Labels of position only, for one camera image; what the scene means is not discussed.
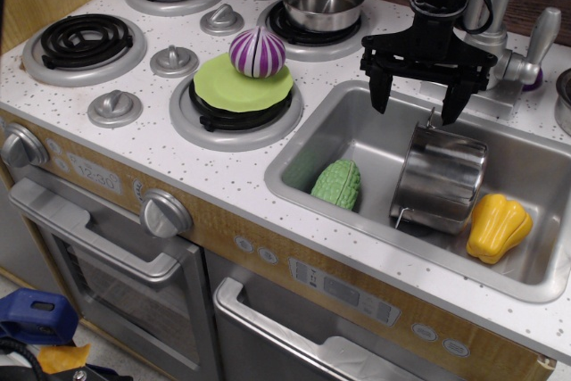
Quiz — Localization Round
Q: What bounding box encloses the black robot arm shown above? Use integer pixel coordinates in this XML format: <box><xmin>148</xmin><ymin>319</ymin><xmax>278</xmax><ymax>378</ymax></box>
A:
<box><xmin>360</xmin><ymin>0</ymin><xmax>498</xmax><ymax>125</ymax></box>

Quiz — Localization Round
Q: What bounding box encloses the silver stovetop knob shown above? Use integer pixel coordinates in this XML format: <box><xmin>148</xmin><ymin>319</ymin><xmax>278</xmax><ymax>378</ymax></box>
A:
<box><xmin>87</xmin><ymin>90</ymin><xmax>143</xmax><ymax>128</ymax></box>
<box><xmin>200</xmin><ymin>4</ymin><xmax>244</xmax><ymax>37</ymax></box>
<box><xmin>150</xmin><ymin>45</ymin><xmax>200</xmax><ymax>79</ymax></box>

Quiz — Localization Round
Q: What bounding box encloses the back right stove burner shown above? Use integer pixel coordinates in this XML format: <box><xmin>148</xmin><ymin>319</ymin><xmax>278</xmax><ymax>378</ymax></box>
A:
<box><xmin>257</xmin><ymin>1</ymin><xmax>370</xmax><ymax>62</ymax></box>

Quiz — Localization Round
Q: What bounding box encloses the silver oven knob right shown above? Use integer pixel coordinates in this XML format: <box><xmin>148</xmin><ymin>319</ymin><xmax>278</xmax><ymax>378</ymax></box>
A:
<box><xmin>139</xmin><ymin>188</ymin><xmax>193</xmax><ymax>239</ymax></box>

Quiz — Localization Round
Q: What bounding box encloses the purple white toy onion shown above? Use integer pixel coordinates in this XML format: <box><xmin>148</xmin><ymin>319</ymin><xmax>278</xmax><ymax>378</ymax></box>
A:
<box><xmin>228</xmin><ymin>26</ymin><xmax>286</xmax><ymax>79</ymax></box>

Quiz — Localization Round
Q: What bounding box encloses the silver stovetop knob upper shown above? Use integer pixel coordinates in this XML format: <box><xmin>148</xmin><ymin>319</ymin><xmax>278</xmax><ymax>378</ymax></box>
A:
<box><xmin>200</xmin><ymin>4</ymin><xmax>244</xmax><ymax>37</ymax></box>

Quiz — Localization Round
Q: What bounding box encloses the silver faucet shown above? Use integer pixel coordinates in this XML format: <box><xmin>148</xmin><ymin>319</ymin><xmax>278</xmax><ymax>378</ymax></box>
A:
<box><xmin>419</xmin><ymin>0</ymin><xmax>524</xmax><ymax>121</ymax></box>

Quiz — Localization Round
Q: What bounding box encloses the steel bowl at right edge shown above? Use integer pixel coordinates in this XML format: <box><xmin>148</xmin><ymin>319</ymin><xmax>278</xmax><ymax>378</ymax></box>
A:
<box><xmin>554</xmin><ymin>69</ymin><xmax>571</xmax><ymax>136</ymax></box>

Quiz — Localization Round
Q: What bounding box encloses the oven door with handle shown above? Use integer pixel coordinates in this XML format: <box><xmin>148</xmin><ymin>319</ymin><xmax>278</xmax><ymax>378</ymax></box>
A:
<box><xmin>9</xmin><ymin>166</ymin><xmax>221</xmax><ymax>380</ymax></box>

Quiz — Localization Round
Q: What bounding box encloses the digital clock display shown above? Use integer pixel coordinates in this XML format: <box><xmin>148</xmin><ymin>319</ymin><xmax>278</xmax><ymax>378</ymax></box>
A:
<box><xmin>67</xmin><ymin>153</ymin><xmax>122</xmax><ymax>195</ymax></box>

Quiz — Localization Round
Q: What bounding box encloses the purple faucet base ring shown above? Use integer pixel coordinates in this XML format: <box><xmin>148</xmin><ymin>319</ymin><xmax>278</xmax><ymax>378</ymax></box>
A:
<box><xmin>521</xmin><ymin>66</ymin><xmax>543</xmax><ymax>92</ymax></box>

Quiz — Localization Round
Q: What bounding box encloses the silver oven knob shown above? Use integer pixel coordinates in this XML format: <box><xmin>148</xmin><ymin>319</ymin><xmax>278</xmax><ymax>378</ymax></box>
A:
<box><xmin>139</xmin><ymin>188</ymin><xmax>193</xmax><ymax>239</ymax></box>
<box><xmin>1</xmin><ymin>122</ymin><xmax>50</xmax><ymax>168</ymax></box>

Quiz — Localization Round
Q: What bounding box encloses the front right stove burner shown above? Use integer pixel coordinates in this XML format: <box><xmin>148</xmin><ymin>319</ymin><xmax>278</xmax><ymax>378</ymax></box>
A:
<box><xmin>169</xmin><ymin>78</ymin><xmax>303</xmax><ymax>152</ymax></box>

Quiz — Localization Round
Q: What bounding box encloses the green plastic plate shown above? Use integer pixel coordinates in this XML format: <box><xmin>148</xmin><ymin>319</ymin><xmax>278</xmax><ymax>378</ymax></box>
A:
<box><xmin>193</xmin><ymin>54</ymin><xmax>294</xmax><ymax>112</ymax></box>

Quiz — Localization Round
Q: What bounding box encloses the silver sink basin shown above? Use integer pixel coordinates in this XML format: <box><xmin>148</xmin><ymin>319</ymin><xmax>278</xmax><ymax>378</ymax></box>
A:
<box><xmin>265</xmin><ymin>81</ymin><xmax>570</xmax><ymax>302</ymax></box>

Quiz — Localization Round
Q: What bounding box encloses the steel pot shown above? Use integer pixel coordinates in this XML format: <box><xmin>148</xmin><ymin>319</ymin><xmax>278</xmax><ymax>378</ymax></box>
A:
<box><xmin>389</xmin><ymin>112</ymin><xmax>488</xmax><ymax>235</ymax></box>

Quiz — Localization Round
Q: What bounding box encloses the green toy bitter gourd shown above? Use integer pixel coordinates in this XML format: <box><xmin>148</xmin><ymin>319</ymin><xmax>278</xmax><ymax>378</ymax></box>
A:
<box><xmin>310</xmin><ymin>159</ymin><xmax>361</xmax><ymax>211</ymax></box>

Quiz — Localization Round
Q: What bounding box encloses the silver stovetop knob middle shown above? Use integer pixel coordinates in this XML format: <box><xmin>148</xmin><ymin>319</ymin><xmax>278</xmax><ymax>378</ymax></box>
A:
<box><xmin>150</xmin><ymin>45</ymin><xmax>200</xmax><ymax>79</ymax></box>

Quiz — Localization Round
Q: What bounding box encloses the dishwasher door with handle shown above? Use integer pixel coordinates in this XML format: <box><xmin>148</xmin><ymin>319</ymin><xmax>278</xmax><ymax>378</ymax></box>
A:
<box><xmin>212</xmin><ymin>260</ymin><xmax>492</xmax><ymax>381</ymax></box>

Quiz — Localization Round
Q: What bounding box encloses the yellow toy bell pepper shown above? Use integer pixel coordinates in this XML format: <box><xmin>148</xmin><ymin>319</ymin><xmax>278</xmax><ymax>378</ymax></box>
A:
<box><xmin>466</xmin><ymin>194</ymin><xmax>534</xmax><ymax>264</ymax></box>

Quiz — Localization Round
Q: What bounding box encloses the orange cloth scrap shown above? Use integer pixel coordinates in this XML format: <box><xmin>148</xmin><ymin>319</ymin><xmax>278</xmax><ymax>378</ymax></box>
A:
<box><xmin>37</xmin><ymin>344</ymin><xmax>91</xmax><ymax>375</ymax></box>

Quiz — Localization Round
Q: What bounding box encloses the front left stove burner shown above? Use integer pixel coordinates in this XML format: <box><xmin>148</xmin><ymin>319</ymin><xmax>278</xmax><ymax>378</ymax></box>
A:
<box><xmin>21</xmin><ymin>13</ymin><xmax>147</xmax><ymax>87</ymax></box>

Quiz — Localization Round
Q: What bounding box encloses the silver stovetop knob front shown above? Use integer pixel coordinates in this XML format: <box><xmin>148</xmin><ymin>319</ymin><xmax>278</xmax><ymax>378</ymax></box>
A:
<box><xmin>87</xmin><ymin>90</ymin><xmax>143</xmax><ymax>128</ymax></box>

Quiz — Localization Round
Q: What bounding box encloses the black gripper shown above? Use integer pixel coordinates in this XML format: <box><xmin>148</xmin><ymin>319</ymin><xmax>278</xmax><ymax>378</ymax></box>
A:
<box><xmin>360</xmin><ymin>0</ymin><xmax>497</xmax><ymax>126</ymax></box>

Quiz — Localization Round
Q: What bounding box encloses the silver oven knob left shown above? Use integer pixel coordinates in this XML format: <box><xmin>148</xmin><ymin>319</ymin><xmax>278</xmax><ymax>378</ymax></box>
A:
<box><xmin>1</xmin><ymin>122</ymin><xmax>50</xmax><ymax>168</ymax></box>

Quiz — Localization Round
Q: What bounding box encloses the silver faucet handle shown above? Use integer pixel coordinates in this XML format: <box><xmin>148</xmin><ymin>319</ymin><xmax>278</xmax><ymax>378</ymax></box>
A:
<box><xmin>493</xmin><ymin>7</ymin><xmax>561</xmax><ymax>86</ymax></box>

